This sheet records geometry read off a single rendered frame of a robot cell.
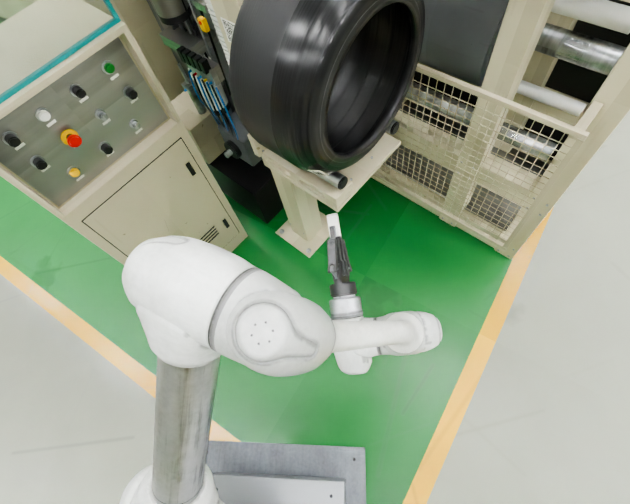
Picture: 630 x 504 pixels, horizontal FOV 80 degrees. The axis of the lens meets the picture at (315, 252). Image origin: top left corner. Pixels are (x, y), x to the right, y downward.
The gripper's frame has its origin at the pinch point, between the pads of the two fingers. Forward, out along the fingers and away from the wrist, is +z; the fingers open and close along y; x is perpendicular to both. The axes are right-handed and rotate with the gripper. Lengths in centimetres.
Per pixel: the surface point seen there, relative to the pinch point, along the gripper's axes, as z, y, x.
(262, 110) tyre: 27.0, -24.3, -4.3
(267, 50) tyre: 35.5, -31.3, 2.9
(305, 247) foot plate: 7, 89, -54
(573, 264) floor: -23, 128, 75
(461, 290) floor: -28, 106, 22
